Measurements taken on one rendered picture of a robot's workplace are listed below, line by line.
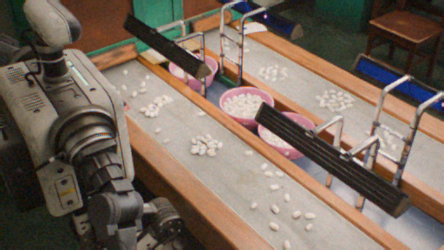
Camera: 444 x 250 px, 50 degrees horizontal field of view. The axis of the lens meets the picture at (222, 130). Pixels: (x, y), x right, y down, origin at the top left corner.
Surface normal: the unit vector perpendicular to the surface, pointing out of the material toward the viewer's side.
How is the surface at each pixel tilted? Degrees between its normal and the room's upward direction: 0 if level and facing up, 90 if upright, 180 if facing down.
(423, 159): 0
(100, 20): 90
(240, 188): 0
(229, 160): 0
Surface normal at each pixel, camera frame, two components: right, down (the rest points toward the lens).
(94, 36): 0.63, 0.48
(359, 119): 0.00, -0.78
